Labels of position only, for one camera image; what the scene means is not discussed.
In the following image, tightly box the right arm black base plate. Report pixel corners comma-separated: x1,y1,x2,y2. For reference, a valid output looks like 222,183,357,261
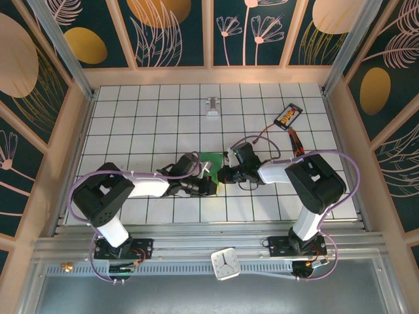
267,235,328,258

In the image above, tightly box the red battery wire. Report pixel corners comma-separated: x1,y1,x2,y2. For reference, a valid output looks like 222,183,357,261
253,121,279,145

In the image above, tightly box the perforated metal cable duct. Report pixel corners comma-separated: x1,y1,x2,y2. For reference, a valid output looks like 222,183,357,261
45,263,295,276

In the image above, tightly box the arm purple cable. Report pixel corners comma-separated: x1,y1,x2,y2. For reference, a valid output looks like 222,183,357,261
228,135,362,283
67,150,202,285

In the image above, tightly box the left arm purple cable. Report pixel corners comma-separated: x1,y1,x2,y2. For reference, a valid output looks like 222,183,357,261
67,150,202,285

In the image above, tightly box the small metal bracket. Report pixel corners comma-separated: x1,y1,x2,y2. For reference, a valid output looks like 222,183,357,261
204,97,221,121

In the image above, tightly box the aluminium frame post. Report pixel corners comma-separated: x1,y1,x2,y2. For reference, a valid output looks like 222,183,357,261
27,0,98,101
320,0,393,97

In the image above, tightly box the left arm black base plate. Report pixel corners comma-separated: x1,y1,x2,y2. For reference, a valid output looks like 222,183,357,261
94,237,155,261

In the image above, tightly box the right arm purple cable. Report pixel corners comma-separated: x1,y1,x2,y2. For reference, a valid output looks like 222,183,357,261
228,135,362,283

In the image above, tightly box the white square clock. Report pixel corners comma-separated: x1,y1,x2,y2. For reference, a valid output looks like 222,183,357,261
210,247,242,281

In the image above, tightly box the long aluminium base rail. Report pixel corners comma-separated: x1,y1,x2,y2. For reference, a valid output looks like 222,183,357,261
31,222,389,262

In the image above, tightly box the orange black screwdriver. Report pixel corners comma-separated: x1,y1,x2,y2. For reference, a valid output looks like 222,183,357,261
287,128,306,158

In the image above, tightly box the aluminium table side rail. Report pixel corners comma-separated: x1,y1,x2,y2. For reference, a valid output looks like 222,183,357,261
321,88,369,232
48,88,99,237

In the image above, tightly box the green paper sheet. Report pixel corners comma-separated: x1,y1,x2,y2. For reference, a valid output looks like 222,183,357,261
199,151,225,186

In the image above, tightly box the black battery pack yellow print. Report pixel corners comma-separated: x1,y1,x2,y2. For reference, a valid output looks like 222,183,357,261
273,103,303,129

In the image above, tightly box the grey metal shelf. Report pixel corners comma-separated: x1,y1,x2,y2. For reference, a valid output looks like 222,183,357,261
19,258,403,314

